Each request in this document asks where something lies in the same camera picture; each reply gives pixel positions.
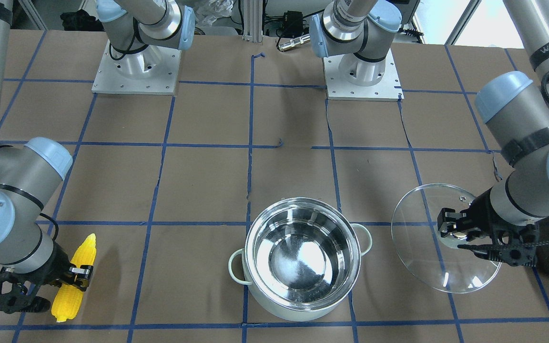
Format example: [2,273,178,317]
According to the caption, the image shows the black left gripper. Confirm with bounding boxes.
[437,190,539,266]

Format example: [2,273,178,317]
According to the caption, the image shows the silver cable connector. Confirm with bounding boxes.
[277,34,311,52]

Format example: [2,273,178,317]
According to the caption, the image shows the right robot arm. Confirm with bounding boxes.
[0,0,96,322]

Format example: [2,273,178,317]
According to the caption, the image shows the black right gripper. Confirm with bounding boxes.
[0,242,94,314]

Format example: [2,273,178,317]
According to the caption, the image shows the white steel cooking pot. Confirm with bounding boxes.
[227,197,373,322]

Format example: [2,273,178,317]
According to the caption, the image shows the glass pot lid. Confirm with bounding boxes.
[391,184,501,293]

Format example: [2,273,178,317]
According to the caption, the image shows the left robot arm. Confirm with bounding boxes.
[309,0,549,266]

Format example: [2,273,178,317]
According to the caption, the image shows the yellow toy corn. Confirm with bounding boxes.
[51,233,97,323]

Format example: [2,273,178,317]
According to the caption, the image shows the aluminium frame post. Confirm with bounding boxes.
[239,0,265,44]

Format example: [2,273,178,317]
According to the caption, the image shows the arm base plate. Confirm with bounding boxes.
[91,43,183,95]
[322,50,405,101]

